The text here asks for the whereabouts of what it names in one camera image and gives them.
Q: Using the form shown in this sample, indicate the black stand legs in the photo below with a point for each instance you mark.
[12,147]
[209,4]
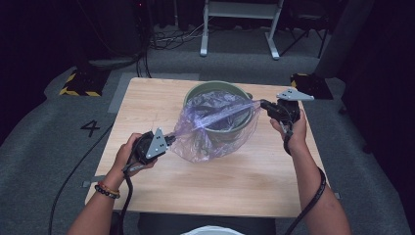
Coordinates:
[323,36]

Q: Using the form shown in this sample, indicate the person's left hand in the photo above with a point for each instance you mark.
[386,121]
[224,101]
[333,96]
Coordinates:
[122,163]

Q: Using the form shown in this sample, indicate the black yellow striped base plate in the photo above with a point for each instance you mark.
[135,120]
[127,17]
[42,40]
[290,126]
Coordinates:
[313,87]
[86,81]

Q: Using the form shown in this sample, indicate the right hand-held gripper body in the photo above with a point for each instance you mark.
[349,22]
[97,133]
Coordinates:
[288,109]

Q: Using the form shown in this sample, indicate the person's white shirt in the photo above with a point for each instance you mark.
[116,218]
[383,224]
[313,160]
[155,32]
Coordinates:
[212,230]

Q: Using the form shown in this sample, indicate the grey pillar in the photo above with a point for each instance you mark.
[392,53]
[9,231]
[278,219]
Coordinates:
[342,39]

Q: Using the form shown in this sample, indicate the person's right hand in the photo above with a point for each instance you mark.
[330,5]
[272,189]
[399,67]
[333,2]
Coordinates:
[297,135]

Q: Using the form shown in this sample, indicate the purple plastic bag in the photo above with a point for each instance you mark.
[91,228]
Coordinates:
[195,143]

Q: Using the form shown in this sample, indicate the person's dark trousers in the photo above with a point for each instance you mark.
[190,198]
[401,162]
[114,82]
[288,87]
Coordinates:
[156,225]

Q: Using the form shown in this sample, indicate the white metal table frame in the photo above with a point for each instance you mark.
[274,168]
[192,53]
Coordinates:
[239,9]

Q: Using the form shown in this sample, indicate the green plastic bin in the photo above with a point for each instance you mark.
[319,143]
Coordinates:
[215,85]

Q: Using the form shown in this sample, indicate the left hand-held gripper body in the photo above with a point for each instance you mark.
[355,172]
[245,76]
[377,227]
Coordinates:
[156,145]

